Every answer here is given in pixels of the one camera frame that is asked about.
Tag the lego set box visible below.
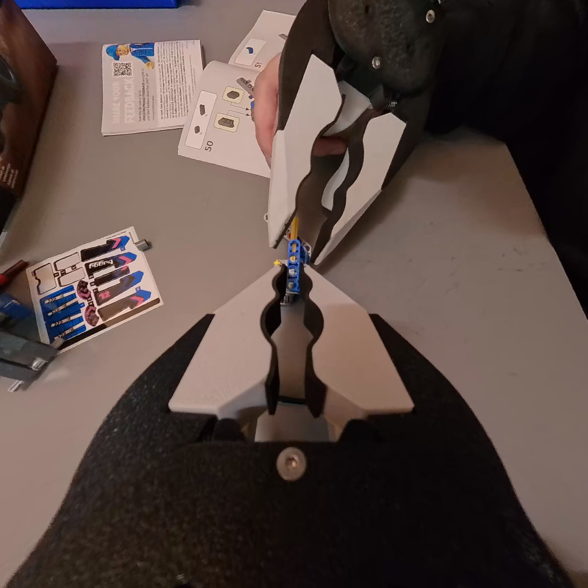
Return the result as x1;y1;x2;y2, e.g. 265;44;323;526
0;0;58;230

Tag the blue L-shaped lego liftarm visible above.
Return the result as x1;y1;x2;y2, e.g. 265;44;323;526
286;238;304;296

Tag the partly built lego car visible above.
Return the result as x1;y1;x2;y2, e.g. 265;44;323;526
0;259;60;393

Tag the lego sticker sheet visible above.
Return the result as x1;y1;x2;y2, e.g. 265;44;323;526
25;226;164;352

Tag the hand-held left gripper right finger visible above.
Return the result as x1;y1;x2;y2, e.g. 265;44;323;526
296;265;415;421

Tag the lego instruction booklet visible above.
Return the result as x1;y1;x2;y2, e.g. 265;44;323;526
178;9;297;178

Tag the feedback leaflet with minifigure print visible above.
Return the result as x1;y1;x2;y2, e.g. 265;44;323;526
101;40;205;136

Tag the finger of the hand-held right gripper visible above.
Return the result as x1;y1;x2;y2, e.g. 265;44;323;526
267;54;346;250
312;115;408;267

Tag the blue grey lego sub-assembly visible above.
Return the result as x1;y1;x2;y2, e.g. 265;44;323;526
264;212;322;306

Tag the person's right hand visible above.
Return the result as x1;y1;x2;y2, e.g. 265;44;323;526
254;53;282;167

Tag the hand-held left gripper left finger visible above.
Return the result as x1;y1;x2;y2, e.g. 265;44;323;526
168;265;288;421

